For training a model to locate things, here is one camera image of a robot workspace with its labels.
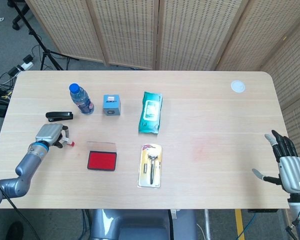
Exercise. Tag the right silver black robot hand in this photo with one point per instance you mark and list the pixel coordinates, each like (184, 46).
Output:
(292, 175)

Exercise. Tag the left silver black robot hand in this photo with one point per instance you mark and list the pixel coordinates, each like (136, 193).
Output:
(48, 132)

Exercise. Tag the small red white stamp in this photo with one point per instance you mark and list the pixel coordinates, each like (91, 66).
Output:
(69, 142)

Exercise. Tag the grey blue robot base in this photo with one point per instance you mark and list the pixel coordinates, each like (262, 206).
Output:
(140, 225)

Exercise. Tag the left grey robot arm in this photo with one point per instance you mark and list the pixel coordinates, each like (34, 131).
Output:
(27, 165)

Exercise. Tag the black stapler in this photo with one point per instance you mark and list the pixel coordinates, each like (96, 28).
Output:
(58, 115)

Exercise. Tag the water bottle blue cap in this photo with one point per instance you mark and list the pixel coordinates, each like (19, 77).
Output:
(83, 101)

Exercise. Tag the red ink pad clear lid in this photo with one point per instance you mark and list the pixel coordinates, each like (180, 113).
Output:
(101, 160)

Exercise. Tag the small blue cardboard box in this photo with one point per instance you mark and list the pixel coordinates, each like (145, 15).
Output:
(111, 105)

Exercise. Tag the white power strip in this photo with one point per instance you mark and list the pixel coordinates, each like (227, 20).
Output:
(25, 65)

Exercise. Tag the black tripod stand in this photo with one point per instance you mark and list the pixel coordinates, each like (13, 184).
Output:
(43, 48)

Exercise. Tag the wooden rattan screen panel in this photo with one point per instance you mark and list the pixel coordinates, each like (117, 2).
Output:
(195, 32)
(127, 30)
(295, 82)
(260, 37)
(70, 27)

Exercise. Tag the metal table leg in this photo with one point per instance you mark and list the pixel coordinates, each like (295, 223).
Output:
(207, 225)

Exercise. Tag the green wet wipes pack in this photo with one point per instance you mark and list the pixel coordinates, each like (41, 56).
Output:
(150, 113)

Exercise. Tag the white round disc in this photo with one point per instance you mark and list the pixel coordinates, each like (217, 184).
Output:
(238, 86)

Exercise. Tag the black shoe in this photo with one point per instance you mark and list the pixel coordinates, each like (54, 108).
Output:
(15, 231)

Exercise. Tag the razor in blister pack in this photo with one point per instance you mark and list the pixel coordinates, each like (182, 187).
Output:
(151, 165)

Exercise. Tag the black office chair base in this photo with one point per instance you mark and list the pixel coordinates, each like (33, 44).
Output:
(16, 25)

